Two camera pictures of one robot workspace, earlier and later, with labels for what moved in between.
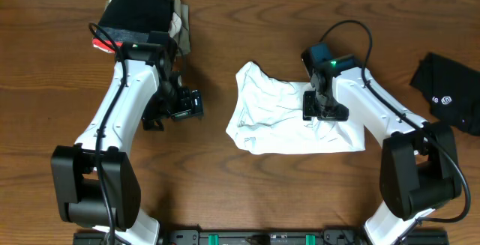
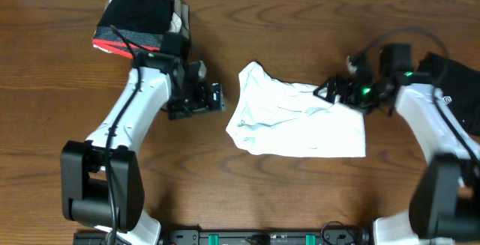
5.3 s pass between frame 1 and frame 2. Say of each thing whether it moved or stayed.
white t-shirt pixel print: stayed
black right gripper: moved
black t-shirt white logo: stayed
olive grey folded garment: stayed
